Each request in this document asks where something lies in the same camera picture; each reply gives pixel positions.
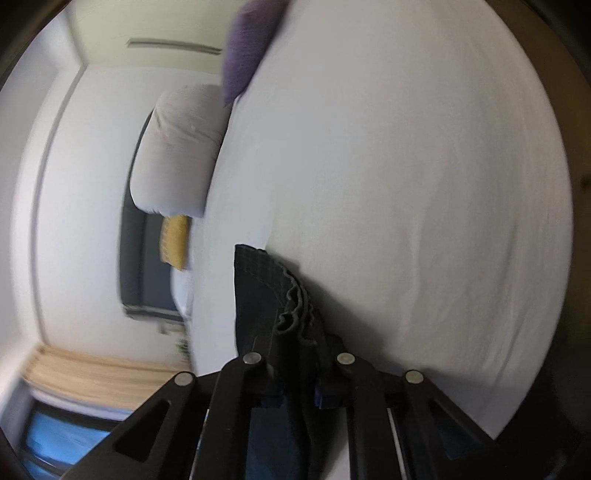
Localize window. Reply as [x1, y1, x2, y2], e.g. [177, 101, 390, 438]
[18, 397, 139, 480]

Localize bed with white sheet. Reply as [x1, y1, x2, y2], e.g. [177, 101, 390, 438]
[187, 0, 575, 444]

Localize purple pillow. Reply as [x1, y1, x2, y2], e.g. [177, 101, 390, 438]
[221, 0, 289, 108]

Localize white pillow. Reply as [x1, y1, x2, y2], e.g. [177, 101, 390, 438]
[170, 268, 195, 319]

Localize grey upholstered headboard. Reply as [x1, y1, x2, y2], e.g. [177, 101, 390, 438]
[119, 111, 185, 319]

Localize yellow patterned pillow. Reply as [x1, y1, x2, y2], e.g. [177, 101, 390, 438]
[159, 215, 191, 271]

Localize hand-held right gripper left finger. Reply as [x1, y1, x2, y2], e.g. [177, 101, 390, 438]
[69, 323, 284, 480]

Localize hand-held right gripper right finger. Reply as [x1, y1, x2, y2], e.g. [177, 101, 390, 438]
[314, 335, 504, 480]

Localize beige curtain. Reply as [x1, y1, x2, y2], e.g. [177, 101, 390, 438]
[21, 345, 195, 411]

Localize rolled white duvet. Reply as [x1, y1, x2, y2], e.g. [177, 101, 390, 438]
[129, 84, 230, 219]

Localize black denim pants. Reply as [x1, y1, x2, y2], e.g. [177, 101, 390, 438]
[233, 244, 352, 480]

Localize white wardrobe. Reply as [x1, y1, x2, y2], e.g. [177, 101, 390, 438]
[60, 0, 241, 70]

